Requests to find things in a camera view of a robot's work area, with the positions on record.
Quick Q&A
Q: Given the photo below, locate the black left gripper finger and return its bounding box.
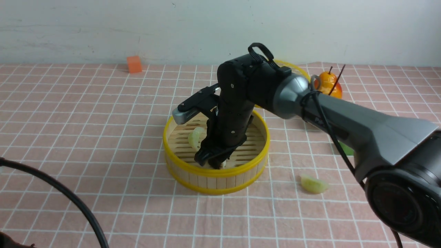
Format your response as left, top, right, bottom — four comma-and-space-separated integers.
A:
194, 146, 221, 166

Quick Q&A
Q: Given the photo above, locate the green foam cube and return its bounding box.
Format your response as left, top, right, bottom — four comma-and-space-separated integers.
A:
339, 141, 354, 156

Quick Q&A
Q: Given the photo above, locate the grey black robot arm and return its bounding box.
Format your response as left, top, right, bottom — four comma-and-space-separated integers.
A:
193, 54, 441, 248

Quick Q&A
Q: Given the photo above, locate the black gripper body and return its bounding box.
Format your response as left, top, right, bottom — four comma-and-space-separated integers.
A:
205, 93, 255, 155

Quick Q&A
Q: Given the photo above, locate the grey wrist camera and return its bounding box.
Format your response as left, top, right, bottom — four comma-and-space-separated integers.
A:
172, 85, 221, 125

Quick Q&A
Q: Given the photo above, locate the bamboo steamer tray yellow rim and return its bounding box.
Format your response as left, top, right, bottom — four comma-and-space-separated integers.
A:
163, 110, 270, 195

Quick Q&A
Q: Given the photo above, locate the orange yellow toy pear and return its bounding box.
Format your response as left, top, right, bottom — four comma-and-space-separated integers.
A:
314, 66, 343, 99

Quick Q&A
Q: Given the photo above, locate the woven steamer lid yellow rim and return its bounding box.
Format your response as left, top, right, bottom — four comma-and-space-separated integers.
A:
274, 60, 310, 83

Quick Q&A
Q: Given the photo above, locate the orange foam cube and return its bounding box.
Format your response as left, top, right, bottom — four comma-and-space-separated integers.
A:
126, 55, 142, 74

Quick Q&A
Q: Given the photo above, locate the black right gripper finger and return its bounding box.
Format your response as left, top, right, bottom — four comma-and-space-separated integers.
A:
208, 145, 241, 169

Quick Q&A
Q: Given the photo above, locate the pink checkered tablecloth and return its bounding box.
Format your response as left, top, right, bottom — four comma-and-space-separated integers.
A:
0, 62, 441, 248

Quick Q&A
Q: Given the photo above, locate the pale green dumpling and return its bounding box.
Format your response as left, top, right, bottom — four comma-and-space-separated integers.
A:
300, 174, 329, 194

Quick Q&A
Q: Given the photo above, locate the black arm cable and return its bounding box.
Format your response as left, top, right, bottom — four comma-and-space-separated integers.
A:
247, 42, 403, 248

